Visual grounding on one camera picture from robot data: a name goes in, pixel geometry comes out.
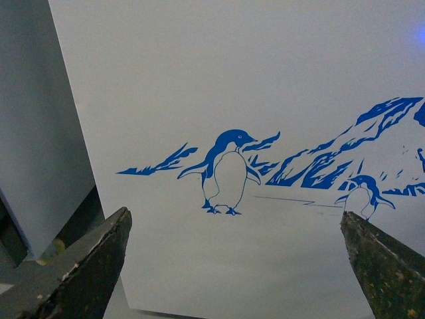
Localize white blue chest freezer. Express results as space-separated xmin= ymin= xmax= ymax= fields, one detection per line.
xmin=50 ymin=1 xmax=424 ymax=318

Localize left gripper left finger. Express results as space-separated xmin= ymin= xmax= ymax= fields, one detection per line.
xmin=1 ymin=207 xmax=132 ymax=318

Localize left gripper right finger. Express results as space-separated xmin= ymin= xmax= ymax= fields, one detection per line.
xmin=341 ymin=211 xmax=424 ymax=318

